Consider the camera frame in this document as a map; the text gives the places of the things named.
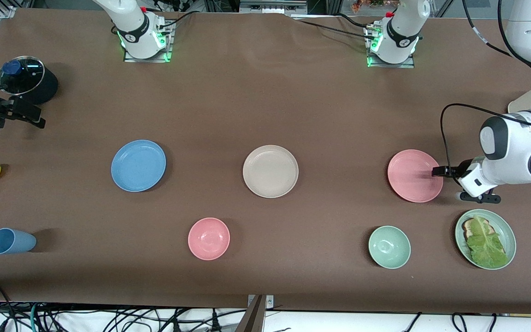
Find pink plate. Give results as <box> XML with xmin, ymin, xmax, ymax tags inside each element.
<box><xmin>387</xmin><ymin>149</ymin><xmax>444</xmax><ymax>203</ymax></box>

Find blue plate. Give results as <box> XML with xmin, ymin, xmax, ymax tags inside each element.
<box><xmin>111</xmin><ymin>139</ymin><xmax>167</xmax><ymax>192</ymax></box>

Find toasted bread slice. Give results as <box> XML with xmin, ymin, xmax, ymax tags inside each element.
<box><xmin>462</xmin><ymin>218</ymin><xmax>494</xmax><ymax>240</ymax></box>

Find green plate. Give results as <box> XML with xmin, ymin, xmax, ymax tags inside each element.
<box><xmin>454</xmin><ymin>209</ymin><xmax>517</xmax><ymax>270</ymax></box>

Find green lettuce leaf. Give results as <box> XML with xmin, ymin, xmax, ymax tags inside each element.
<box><xmin>466</xmin><ymin>216</ymin><xmax>509</xmax><ymax>269</ymax></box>

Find small green bowl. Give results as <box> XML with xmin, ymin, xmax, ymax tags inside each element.
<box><xmin>368</xmin><ymin>225</ymin><xmax>411</xmax><ymax>269</ymax></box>

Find blue cup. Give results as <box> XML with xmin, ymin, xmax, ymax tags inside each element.
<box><xmin>0</xmin><ymin>228</ymin><xmax>37</xmax><ymax>255</ymax></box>

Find brown table cover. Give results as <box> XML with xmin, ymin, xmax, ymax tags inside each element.
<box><xmin>0</xmin><ymin>8</ymin><xmax>531</xmax><ymax>315</ymax></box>

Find beige plate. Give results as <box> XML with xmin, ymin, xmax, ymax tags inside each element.
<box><xmin>242</xmin><ymin>145</ymin><xmax>299</xmax><ymax>199</ymax></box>

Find colourful toy food pile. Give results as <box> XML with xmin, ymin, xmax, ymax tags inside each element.
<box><xmin>351</xmin><ymin>0</ymin><xmax>400</xmax><ymax>12</ymax></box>

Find small pink bowl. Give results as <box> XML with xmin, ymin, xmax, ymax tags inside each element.
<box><xmin>188</xmin><ymin>217</ymin><xmax>230</xmax><ymax>261</ymax></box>

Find grey metal box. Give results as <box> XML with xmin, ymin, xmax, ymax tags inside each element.
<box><xmin>239</xmin><ymin>0</ymin><xmax>308</xmax><ymax>14</ymax></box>

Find black pot with blue handle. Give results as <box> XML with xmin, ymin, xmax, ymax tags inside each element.
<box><xmin>0</xmin><ymin>62</ymin><xmax>59</xmax><ymax>137</ymax></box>

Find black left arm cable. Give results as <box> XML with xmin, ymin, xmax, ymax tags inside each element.
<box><xmin>440</xmin><ymin>0</ymin><xmax>531</xmax><ymax>178</ymax></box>

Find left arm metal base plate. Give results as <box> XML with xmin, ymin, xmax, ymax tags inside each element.
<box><xmin>367</xmin><ymin>28</ymin><xmax>416</xmax><ymax>69</ymax></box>

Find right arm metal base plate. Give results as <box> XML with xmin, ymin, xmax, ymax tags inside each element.
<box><xmin>124</xmin><ymin>21</ymin><xmax>174</xmax><ymax>63</ymax></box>

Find black right base cable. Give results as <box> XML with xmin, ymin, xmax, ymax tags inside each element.
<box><xmin>157</xmin><ymin>10</ymin><xmax>199</xmax><ymax>29</ymax></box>

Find black base cable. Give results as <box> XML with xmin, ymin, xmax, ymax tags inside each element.
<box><xmin>293</xmin><ymin>18</ymin><xmax>379</xmax><ymax>41</ymax></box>
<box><xmin>157</xmin><ymin>10</ymin><xmax>199</xmax><ymax>29</ymax></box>

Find black left base cable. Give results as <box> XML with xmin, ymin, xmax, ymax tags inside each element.
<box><xmin>293</xmin><ymin>18</ymin><xmax>379</xmax><ymax>41</ymax></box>

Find silver table edge bracket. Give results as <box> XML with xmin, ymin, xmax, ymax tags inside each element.
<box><xmin>247</xmin><ymin>294</ymin><xmax>275</xmax><ymax>308</ymax></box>

